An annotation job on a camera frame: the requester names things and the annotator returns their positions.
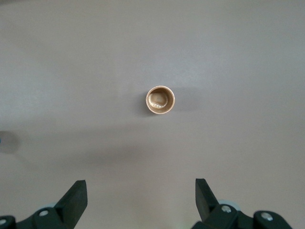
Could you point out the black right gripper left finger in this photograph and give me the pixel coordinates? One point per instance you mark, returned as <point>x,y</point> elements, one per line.
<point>69,205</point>

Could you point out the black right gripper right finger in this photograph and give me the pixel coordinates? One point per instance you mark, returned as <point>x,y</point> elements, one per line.
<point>209,207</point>

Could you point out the brown wooden cup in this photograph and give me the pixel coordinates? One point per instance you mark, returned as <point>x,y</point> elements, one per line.
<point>160,110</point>

